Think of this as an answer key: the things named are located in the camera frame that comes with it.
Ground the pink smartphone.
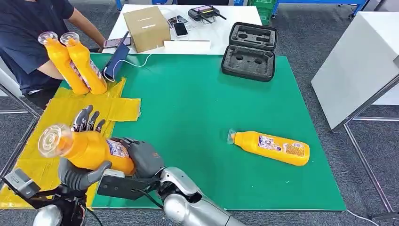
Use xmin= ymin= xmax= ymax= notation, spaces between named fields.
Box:
xmin=103 ymin=37 xmax=133 ymax=49

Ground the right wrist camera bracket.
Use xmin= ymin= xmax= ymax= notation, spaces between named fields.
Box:
xmin=96 ymin=169 xmax=159 ymax=201

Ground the blue metal rack frame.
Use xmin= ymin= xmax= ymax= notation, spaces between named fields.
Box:
xmin=270 ymin=0 xmax=370 ymax=20

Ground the orange drink bottle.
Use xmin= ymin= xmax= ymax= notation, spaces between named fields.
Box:
xmin=60 ymin=32 xmax=109 ymax=96
xmin=38 ymin=123 xmax=136 ymax=176
xmin=226 ymin=128 xmax=311 ymax=167
xmin=37 ymin=31 xmax=91 ymax=96

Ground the black foam-lined case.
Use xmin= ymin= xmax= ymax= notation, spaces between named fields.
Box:
xmin=221 ymin=22 xmax=279 ymax=83

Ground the flat white box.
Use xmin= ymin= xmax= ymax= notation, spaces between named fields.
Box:
xmin=163 ymin=40 xmax=212 ymax=56

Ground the dark blue pouch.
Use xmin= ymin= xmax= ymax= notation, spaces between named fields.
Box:
xmin=102 ymin=31 xmax=131 ymax=83

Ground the black remote controller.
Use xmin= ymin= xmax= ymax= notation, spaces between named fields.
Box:
xmin=187 ymin=5 xmax=228 ymax=24

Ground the black smartphone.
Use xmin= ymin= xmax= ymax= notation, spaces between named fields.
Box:
xmin=173 ymin=22 xmax=190 ymax=38

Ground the small dark phone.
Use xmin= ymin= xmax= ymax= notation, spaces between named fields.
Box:
xmin=167 ymin=15 xmax=188 ymax=26

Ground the white desk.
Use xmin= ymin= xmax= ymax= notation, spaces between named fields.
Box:
xmin=102 ymin=3 xmax=263 ymax=57

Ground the green table mat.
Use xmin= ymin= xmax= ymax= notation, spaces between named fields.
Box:
xmin=59 ymin=53 xmax=347 ymax=212

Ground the metal table frame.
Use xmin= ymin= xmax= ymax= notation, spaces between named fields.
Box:
xmin=0 ymin=83 xmax=43 ymax=179

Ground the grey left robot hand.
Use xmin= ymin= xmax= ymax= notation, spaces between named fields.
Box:
xmin=58 ymin=105 xmax=112 ymax=192

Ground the white charging cable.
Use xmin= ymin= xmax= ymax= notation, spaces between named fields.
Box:
xmin=118 ymin=53 xmax=152 ymax=68

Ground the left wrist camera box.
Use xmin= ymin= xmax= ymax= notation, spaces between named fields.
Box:
xmin=0 ymin=168 xmax=42 ymax=201

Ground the white side table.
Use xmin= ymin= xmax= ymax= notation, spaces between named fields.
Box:
xmin=311 ymin=11 xmax=399 ymax=131

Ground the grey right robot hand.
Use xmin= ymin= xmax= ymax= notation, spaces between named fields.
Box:
xmin=111 ymin=137 xmax=165 ymax=179

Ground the brown cardboard box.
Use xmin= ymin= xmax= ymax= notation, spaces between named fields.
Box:
xmin=123 ymin=5 xmax=172 ymax=53

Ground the green plastic crate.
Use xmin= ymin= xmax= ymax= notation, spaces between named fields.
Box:
xmin=249 ymin=0 xmax=279 ymax=26

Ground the yellow plastic sheet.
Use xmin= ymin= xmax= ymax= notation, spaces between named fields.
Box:
xmin=0 ymin=77 xmax=142 ymax=210

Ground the person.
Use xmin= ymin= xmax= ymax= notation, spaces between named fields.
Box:
xmin=0 ymin=0 xmax=107 ymax=110

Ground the metal side table leg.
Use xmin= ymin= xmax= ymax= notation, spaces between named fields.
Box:
xmin=343 ymin=116 xmax=399 ymax=221

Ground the white floor cable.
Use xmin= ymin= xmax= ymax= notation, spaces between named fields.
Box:
xmin=346 ymin=209 xmax=382 ymax=226

